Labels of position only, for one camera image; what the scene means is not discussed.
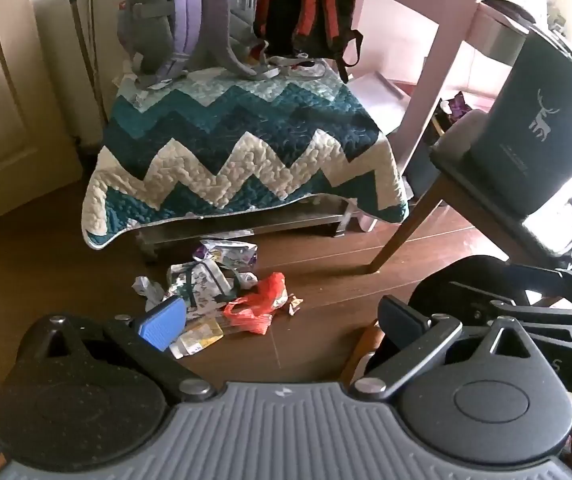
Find red mesh net bag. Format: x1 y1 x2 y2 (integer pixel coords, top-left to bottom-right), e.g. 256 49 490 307
222 272 287 335

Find metal bench frame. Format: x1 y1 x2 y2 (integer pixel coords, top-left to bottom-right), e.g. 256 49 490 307
136 200 361 266

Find teal white zigzag quilt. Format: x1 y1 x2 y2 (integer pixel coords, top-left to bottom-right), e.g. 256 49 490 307
81 67 411 252

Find grey purple backpack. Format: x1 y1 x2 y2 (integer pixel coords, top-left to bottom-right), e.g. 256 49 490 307
117 0 279 86

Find white cloth strap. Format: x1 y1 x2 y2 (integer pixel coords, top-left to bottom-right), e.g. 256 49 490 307
266 55 330 81

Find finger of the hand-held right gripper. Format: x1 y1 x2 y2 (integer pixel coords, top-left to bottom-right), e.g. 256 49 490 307
486 299 572 332

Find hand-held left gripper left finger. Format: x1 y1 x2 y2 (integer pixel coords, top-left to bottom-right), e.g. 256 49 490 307
18 296 217 403

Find white flat board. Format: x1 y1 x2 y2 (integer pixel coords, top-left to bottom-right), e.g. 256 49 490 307
351 72 407 131

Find black red backpack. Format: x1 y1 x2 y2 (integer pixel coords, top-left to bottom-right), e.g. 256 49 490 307
253 0 364 83

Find purple snack wrapper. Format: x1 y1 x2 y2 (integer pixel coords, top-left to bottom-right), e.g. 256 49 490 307
193 239 259 268

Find pink wooden furniture frame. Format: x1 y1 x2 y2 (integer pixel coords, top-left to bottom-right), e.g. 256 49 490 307
351 0 531 181

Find wooden chair grey cushion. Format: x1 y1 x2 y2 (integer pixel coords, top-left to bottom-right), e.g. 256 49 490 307
366 110 572 281

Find dark tripod stand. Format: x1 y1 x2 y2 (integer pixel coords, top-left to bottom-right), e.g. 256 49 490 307
63 0 109 126

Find purple orange snack bag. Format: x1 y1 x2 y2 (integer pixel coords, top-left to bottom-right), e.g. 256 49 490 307
438 91 481 127

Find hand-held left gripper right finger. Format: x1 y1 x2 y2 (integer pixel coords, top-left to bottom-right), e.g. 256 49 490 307
348 295 546 403

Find crumpled silver wrapper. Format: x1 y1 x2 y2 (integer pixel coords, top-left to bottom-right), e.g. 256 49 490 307
132 275 167 311

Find white printed bag green straps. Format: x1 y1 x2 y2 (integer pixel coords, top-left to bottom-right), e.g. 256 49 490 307
166 259 259 321

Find small crumpled white paper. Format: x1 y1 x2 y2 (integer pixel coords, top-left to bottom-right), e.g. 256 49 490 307
113 72 177 107

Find yellow packet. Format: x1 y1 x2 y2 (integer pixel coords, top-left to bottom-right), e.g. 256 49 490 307
170 317 224 359

